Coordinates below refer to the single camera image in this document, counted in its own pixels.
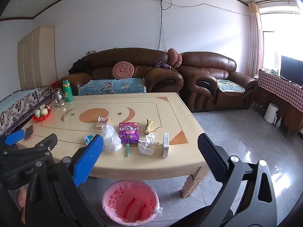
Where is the brown wooden cabinet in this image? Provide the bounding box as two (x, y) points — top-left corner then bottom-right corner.
(254, 85), (303, 138)

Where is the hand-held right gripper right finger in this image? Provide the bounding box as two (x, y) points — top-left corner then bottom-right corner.
(197, 133), (278, 227)

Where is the window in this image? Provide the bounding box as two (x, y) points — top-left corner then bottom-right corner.
(259, 5), (303, 73)

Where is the red checked cloth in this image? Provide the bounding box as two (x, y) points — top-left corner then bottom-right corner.
(258, 69), (303, 112)

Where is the short blue seat cover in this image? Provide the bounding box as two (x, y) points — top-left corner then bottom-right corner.
(216, 79), (246, 93)

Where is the green water bottle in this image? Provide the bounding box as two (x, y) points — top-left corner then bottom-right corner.
(62, 80), (73, 103)

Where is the large round pink cushion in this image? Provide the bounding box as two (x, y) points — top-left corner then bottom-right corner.
(112, 61), (135, 80)

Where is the patterned bed cover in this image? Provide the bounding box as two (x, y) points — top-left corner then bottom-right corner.
(0, 85), (53, 135)

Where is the red tray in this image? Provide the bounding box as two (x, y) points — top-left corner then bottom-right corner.
(32, 105), (52, 122)

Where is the white plastic bag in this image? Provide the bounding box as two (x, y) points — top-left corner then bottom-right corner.
(101, 124), (123, 153)

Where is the brown leather armchair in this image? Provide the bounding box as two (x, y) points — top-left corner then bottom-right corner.
(177, 51), (258, 113)

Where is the brown leather sofa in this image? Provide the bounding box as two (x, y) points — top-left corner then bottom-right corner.
(58, 48), (184, 96)

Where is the beige coffee table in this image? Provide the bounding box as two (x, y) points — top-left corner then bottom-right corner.
(16, 92), (211, 198)

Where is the black television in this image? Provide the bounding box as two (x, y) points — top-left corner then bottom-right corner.
(280, 55), (303, 87)

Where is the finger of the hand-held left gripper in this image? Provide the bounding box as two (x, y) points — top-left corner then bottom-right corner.
(15, 133), (58, 158)
(0, 130), (25, 150)

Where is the blue and white packet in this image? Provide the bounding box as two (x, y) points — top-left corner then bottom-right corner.
(83, 134), (96, 145)

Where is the purple cloth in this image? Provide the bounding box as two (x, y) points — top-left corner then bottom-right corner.
(155, 61), (173, 70)

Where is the white tissue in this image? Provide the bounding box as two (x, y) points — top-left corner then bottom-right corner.
(138, 133), (160, 156)

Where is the bin with pink bag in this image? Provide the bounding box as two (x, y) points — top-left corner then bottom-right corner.
(102, 180), (164, 226)

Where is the white round appliance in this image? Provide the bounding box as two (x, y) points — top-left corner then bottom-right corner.
(264, 103), (279, 124)

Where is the beige wardrobe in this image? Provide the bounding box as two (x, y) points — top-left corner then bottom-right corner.
(18, 26), (56, 90)

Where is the yellow snack bar wrapper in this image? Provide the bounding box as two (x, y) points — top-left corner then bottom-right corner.
(144, 119), (154, 134)

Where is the white carton box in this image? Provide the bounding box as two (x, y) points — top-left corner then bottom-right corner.
(162, 132), (170, 159)

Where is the pink smartphone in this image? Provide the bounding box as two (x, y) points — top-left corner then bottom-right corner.
(24, 124), (34, 141)

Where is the long blue seat cover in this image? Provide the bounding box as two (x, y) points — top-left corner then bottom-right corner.
(78, 78), (147, 96)

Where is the pink curtain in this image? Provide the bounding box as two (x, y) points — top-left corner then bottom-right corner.
(248, 2), (265, 77)

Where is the patterned cigarette pack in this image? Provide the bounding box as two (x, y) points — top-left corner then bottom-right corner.
(96, 116), (111, 130)

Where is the glass jar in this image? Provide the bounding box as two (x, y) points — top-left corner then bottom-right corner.
(52, 88), (66, 108)

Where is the black clothing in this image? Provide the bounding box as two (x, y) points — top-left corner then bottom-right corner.
(69, 59), (92, 75)

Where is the purple snack packet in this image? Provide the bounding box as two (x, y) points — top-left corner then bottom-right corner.
(118, 122), (141, 145)

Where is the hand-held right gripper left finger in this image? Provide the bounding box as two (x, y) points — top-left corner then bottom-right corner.
(25, 134), (105, 227)

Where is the black hanging cable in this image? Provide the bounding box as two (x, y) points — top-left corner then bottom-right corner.
(157, 0), (166, 51)

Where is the person's left hand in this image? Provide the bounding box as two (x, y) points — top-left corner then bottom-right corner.
(17, 186), (28, 225)

